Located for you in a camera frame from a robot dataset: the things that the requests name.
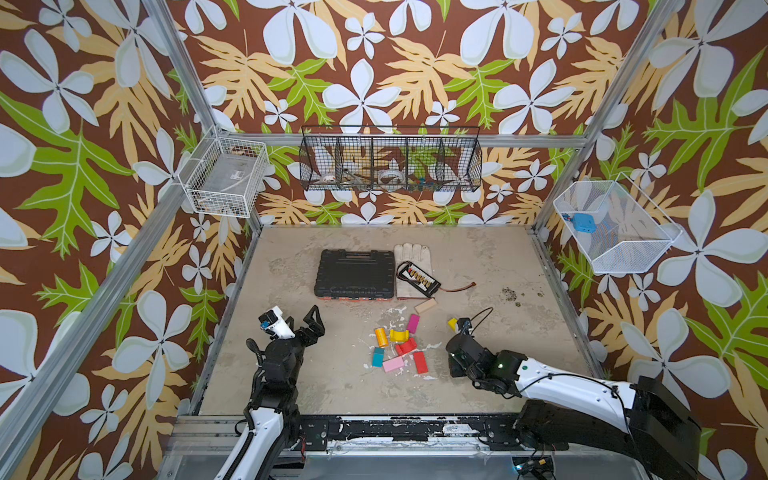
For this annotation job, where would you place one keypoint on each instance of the orange supermarket block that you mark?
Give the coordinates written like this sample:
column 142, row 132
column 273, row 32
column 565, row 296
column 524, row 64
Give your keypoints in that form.
column 381, row 337

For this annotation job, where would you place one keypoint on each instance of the blue object in basket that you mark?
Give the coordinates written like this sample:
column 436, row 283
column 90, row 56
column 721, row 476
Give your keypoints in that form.
column 583, row 223

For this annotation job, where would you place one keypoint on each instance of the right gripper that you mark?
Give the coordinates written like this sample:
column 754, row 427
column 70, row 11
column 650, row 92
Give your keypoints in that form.
column 459, row 347

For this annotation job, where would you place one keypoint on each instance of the red arch block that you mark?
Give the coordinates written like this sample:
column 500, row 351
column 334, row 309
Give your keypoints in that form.
column 406, row 347

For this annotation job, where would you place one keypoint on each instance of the teal block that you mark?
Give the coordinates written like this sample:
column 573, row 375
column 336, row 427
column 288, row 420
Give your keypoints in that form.
column 378, row 357

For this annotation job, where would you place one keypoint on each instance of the natural wood block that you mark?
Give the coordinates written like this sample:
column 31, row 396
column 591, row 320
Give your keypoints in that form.
column 425, row 306

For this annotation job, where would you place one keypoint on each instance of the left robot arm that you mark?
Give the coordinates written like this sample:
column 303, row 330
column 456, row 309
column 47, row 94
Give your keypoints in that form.
column 271, row 415

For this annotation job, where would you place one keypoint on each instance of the red rectangular block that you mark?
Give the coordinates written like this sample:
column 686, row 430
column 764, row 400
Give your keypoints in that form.
column 420, row 362

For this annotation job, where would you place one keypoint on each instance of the aluminium frame post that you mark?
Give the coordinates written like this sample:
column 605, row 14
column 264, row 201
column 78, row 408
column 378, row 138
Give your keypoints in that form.
column 653, row 28
column 160, row 15

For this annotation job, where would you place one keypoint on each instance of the white wire basket right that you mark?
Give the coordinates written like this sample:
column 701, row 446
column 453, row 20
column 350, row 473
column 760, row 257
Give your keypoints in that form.
column 633, row 231

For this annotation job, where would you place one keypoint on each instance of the aluminium frame post left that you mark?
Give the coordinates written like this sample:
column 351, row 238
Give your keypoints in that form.
column 160, row 15

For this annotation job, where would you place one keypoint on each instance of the aluminium frame post right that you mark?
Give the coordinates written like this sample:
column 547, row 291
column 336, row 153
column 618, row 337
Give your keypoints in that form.
column 653, row 28

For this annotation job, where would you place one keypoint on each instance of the magenta block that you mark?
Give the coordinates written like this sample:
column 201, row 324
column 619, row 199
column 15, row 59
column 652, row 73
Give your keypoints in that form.
column 413, row 323

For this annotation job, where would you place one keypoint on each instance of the white wire basket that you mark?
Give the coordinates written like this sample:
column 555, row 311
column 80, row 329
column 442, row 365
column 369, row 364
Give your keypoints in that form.
column 633, row 231
column 223, row 175

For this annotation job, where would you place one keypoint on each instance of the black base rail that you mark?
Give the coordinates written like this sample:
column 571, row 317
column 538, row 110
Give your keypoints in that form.
column 495, row 431

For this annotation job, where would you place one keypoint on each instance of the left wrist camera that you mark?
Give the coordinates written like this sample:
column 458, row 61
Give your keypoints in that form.
column 273, row 323

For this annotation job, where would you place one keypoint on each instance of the white wire basket left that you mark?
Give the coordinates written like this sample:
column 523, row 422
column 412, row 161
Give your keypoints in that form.
column 223, row 175

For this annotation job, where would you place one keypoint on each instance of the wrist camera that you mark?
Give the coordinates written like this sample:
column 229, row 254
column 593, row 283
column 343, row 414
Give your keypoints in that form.
column 273, row 323
column 464, row 326

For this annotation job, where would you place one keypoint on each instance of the pink block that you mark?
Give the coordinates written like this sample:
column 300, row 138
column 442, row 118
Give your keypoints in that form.
column 393, row 364

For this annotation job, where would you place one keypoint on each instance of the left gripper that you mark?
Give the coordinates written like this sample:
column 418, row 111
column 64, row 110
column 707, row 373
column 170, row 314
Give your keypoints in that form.
column 317, row 328

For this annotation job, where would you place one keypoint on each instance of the black charging board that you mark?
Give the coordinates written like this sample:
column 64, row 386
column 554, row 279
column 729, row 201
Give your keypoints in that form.
column 418, row 279

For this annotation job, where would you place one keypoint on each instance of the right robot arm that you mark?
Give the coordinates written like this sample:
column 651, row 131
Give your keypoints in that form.
column 643, row 420

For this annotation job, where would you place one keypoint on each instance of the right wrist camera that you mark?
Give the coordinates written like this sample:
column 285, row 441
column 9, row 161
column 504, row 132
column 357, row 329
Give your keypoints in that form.
column 464, row 326

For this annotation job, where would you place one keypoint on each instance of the black wire basket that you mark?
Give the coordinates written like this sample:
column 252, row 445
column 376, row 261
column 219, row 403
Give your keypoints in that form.
column 390, row 158

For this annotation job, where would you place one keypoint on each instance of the black red tool case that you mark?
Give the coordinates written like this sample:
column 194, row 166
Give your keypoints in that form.
column 355, row 275

